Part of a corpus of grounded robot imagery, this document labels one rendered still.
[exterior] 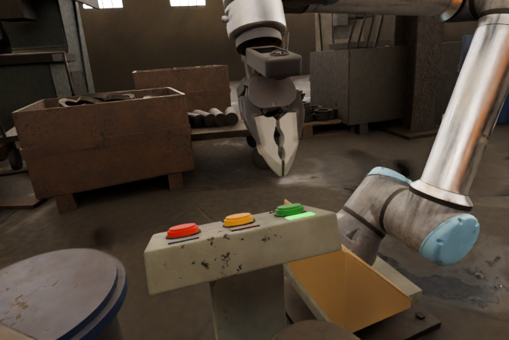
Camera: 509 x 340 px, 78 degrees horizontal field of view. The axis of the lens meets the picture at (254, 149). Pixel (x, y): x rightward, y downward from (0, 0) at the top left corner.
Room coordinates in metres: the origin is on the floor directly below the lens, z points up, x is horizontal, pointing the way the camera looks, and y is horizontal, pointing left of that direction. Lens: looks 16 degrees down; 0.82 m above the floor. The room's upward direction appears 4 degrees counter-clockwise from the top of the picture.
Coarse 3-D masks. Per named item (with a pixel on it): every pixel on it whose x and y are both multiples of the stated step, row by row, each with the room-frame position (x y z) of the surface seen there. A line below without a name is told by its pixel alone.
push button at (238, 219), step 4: (228, 216) 0.39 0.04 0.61; (232, 216) 0.39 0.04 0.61; (236, 216) 0.38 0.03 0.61; (240, 216) 0.38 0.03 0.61; (244, 216) 0.37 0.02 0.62; (248, 216) 0.38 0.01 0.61; (252, 216) 0.38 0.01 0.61; (224, 220) 0.38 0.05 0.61; (228, 220) 0.37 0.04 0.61; (232, 220) 0.37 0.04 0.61; (236, 220) 0.37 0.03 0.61; (240, 220) 0.37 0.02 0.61; (244, 220) 0.37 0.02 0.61; (248, 220) 0.37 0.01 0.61; (252, 220) 0.38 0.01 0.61; (224, 224) 0.38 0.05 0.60; (228, 224) 0.37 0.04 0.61; (232, 224) 0.37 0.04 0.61; (236, 224) 0.37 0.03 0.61
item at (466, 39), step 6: (462, 36) 3.44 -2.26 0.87; (468, 36) 3.29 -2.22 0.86; (462, 42) 3.40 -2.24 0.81; (468, 42) 3.28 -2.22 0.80; (462, 48) 3.38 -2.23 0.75; (468, 48) 3.27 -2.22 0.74; (462, 54) 3.36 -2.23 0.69; (462, 60) 3.35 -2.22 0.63; (504, 102) 3.01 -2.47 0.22; (504, 108) 3.01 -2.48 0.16; (504, 114) 3.01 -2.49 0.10; (498, 120) 3.02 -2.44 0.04; (504, 120) 3.01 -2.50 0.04
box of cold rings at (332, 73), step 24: (360, 48) 2.98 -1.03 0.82; (384, 48) 3.04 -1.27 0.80; (456, 48) 3.21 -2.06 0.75; (312, 72) 3.77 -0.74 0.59; (336, 72) 3.19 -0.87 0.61; (360, 72) 2.98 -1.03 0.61; (384, 72) 3.04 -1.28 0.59; (456, 72) 3.21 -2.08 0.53; (312, 96) 3.78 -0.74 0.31; (336, 96) 3.19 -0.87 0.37; (360, 96) 2.98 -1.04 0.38; (384, 96) 3.04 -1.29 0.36; (360, 120) 2.99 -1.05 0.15; (384, 120) 3.05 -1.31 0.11
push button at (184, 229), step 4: (184, 224) 0.38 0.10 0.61; (188, 224) 0.38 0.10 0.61; (192, 224) 0.37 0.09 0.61; (172, 228) 0.36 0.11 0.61; (176, 228) 0.36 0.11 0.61; (180, 228) 0.36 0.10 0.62; (184, 228) 0.35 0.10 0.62; (188, 228) 0.36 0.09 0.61; (192, 228) 0.36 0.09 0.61; (196, 228) 0.36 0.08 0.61; (168, 232) 0.35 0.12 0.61; (172, 232) 0.35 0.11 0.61; (176, 232) 0.35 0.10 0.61; (180, 232) 0.35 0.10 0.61; (184, 232) 0.35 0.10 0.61; (188, 232) 0.35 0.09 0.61; (192, 232) 0.35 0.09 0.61; (168, 236) 0.35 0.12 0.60; (172, 236) 0.35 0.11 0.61; (176, 236) 0.35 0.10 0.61
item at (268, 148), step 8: (256, 120) 0.44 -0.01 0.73; (264, 120) 0.44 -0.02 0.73; (272, 120) 0.44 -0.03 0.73; (264, 128) 0.43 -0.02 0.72; (272, 128) 0.44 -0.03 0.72; (264, 136) 0.43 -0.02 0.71; (272, 136) 0.43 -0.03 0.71; (264, 144) 0.43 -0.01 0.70; (272, 144) 0.43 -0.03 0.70; (264, 152) 0.42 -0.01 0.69; (272, 152) 0.42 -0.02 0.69; (272, 160) 0.42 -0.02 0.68; (280, 160) 0.42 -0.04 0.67; (272, 168) 0.42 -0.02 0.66; (280, 168) 0.42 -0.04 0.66
